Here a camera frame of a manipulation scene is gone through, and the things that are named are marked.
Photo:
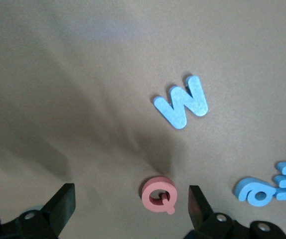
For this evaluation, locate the blue uppercase letter W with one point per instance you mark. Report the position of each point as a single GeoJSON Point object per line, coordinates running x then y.
{"type": "Point", "coordinates": [199, 104]}

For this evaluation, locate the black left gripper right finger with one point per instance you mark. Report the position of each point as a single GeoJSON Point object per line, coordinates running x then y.
{"type": "Point", "coordinates": [197, 211]}

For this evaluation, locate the blue rounded lowercase letter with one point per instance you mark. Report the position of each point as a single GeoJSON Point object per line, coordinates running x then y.
{"type": "Point", "coordinates": [245, 190]}

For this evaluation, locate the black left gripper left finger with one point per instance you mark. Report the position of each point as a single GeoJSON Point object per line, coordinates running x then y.
{"type": "Point", "coordinates": [63, 201]}

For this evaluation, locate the pink letter Q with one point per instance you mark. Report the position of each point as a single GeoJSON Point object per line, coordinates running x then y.
{"type": "Point", "coordinates": [146, 194]}

